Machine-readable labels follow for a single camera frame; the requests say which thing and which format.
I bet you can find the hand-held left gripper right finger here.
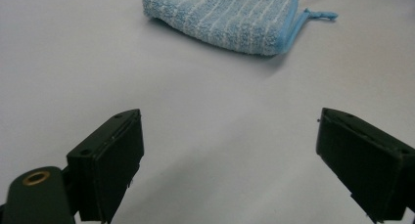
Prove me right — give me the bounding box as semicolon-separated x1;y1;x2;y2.
315;107;415;224

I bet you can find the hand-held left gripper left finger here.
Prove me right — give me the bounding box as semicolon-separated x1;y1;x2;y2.
66;108;145;224

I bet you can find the blue striped towel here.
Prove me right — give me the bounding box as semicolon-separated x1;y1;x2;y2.
141;0;339;57

